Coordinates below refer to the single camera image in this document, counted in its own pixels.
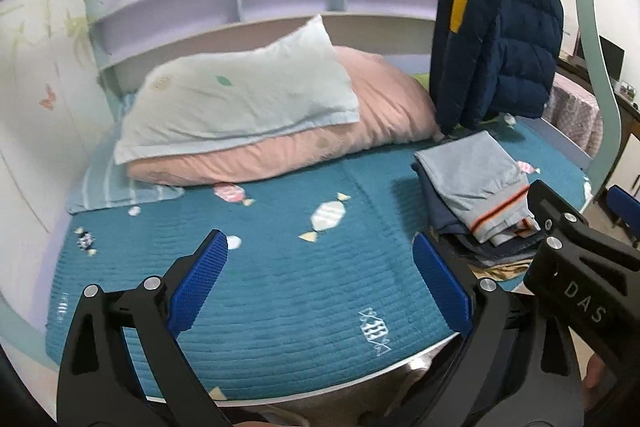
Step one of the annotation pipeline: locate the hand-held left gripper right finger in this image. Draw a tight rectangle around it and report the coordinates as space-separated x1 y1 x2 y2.
400 232 585 427

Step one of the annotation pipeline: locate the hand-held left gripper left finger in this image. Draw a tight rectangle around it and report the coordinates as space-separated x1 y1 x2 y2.
56 229 229 427

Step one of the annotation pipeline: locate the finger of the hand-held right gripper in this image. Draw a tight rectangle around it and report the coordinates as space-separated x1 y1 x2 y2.
529 179 592 253
606 186 640 251

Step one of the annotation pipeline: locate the navy and grey sweatshirt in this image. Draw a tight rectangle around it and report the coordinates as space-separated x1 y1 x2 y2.
412 130 544 248

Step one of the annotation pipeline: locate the patterned tablecloth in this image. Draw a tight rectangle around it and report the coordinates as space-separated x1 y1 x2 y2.
542 72 604 158

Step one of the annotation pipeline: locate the teal quilted bedspread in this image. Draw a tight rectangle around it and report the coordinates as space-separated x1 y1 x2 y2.
45 114 594 403

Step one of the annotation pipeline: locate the light blue striped pillow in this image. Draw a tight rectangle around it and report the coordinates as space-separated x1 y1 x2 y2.
66 94 186 215

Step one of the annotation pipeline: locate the black monitor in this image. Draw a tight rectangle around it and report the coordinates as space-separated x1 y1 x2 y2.
597 36 626 82

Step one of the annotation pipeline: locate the navy and yellow puffer jacket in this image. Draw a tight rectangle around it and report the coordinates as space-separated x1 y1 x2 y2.
431 0 565 138

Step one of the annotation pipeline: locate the pale green pillow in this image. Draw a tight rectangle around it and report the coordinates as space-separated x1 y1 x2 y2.
114 13 361 166

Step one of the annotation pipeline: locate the lime green cloth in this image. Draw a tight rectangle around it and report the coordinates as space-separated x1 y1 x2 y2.
410 72 436 96

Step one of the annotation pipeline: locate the pink pillow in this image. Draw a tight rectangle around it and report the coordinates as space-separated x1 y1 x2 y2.
125 46 441 186

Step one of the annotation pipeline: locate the light green bed frame post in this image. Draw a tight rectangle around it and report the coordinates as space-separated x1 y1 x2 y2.
555 0 624 204

